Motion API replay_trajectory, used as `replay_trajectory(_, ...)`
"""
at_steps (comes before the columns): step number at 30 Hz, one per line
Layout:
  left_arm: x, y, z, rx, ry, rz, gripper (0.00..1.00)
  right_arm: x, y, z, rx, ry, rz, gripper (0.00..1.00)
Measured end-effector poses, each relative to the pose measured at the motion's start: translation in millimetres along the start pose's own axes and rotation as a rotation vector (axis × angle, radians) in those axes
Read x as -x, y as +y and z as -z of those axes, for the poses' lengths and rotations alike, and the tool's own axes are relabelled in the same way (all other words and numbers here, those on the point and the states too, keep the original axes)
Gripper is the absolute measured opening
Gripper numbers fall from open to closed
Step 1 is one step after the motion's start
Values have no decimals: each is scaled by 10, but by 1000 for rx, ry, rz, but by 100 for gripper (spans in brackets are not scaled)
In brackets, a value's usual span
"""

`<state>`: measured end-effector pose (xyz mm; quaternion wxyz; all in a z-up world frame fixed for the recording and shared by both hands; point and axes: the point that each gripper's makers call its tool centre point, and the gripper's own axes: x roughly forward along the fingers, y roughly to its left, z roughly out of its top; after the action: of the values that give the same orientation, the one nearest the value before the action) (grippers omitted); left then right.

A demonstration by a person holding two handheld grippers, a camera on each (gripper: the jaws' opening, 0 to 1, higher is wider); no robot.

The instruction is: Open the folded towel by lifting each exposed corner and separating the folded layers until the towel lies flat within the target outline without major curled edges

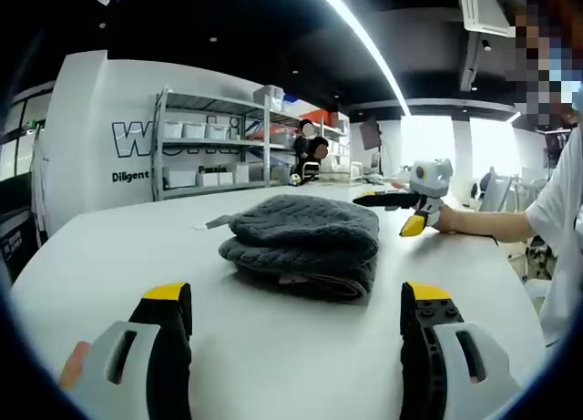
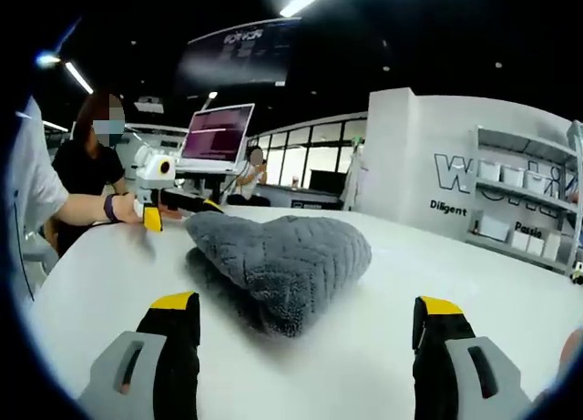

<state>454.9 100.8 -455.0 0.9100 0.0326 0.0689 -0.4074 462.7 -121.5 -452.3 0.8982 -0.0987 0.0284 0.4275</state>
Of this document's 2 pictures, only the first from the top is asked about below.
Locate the person's left hand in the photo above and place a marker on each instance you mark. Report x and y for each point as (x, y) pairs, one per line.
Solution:
(75, 365)

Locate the ceiling air conditioner unit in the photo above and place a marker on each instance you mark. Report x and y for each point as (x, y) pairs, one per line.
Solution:
(485, 7)

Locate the long ceiling light strip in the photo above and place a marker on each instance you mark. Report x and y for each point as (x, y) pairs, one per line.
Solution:
(364, 42)

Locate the person's right hand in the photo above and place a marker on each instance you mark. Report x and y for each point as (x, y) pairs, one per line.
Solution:
(446, 219)

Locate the white office chair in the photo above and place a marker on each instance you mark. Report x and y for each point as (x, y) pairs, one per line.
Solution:
(496, 192)

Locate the person in white shirt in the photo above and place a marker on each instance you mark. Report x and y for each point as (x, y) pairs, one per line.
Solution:
(562, 238)

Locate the grey towel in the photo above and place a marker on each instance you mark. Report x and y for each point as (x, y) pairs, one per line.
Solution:
(300, 238)

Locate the grey metal shelving rack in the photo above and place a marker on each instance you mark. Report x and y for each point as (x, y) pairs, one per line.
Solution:
(255, 142)

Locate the group of white storage boxes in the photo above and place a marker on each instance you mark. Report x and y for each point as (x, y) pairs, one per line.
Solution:
(196, 129)

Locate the black monitor screen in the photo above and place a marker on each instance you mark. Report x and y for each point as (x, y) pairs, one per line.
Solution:
(370, 134)

